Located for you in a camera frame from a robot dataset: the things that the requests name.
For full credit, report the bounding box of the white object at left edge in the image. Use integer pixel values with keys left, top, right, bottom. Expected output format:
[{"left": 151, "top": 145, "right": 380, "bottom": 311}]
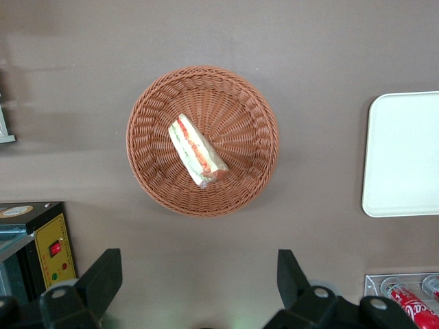
[{"left": 0, "top": 68, "right": 16, "bottom": 145}]

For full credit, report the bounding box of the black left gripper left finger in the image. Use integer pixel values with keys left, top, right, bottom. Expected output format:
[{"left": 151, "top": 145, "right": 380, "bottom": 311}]
[{"left": 39, "top": 248, "right": 123, "bottom": 329}]

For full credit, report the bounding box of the round brown wicker basket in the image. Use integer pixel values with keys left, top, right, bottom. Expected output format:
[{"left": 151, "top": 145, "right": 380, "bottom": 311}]
[{"left": 126, "top": 65, "right": 280, "bottom": 217}]

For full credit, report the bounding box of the black appliance with yellow panel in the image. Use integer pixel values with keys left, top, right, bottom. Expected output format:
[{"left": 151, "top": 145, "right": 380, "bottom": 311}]
[{"left": 0, "top": 202, "right": 78, "bottom": 303}]

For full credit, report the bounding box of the plastic-wrapped triangle sandwich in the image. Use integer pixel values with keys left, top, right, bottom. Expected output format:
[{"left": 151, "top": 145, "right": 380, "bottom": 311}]
[{"left": 167, "top": 114, "right": 230, "bottom": 188}]

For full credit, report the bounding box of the clear acrylic can holder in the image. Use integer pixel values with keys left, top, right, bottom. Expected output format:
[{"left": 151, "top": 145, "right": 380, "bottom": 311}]
[{"left": 364, "top": 272, "right": 439, "bottom": 309}]

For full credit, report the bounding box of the white rectangular plastic tray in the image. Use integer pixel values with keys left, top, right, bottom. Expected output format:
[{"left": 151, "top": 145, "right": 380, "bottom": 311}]
[{"left": 361, "top": 90, "right": 439, "bottom": 219}]

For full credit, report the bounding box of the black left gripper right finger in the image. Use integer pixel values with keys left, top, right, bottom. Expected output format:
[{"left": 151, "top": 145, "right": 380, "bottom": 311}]
[{"left": 263, "top": 249, "right": 344, "bottom": 329}]

